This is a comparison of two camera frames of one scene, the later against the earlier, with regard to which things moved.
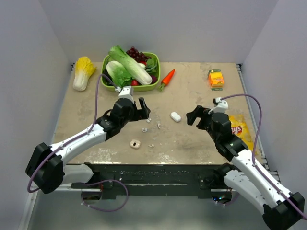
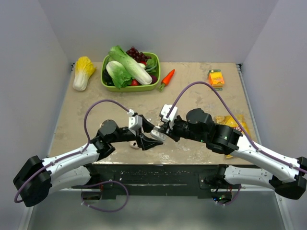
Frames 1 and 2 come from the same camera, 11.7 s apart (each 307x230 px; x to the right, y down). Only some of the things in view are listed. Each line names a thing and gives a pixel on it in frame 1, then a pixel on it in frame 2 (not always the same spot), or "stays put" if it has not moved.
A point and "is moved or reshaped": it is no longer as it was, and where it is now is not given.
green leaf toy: x=151 y=65 stays put
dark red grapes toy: x=139 y=56 stays put
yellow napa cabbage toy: x=84 y=69 stays put
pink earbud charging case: x=135 y=143 stays put
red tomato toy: x=135 y=82 stays put
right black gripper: x=197 y=112 → x=172 y=132
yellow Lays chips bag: x=239 y=128 stays put
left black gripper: x=142 y=114 → x=145 y=143
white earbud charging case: x=175 y=116 is moved or reshaped
